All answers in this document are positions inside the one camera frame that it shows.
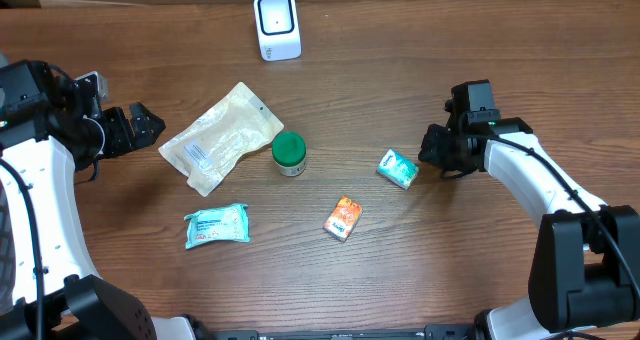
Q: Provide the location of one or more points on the teal tissue pack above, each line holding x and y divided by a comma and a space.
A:
398, 169

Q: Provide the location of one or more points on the orange tissue pack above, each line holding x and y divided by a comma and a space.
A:
343, 219

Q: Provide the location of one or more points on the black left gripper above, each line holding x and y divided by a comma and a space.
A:
123, 140

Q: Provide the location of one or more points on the white barcode scanner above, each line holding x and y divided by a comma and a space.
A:
277, 29

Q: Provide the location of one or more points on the beige pouch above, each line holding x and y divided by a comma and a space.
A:
208, 150

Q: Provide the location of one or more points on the green lid jar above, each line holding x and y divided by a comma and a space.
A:
289, 153

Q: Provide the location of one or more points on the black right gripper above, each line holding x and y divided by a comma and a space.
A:
430, 153

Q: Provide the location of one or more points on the grey plastic mesh basket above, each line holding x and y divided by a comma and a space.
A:
7, 257

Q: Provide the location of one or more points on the light blue wipes pack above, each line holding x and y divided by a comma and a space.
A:
229, 223

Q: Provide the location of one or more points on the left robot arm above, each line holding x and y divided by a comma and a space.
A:
52, 126

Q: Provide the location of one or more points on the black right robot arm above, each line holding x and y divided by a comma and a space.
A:
585, 268

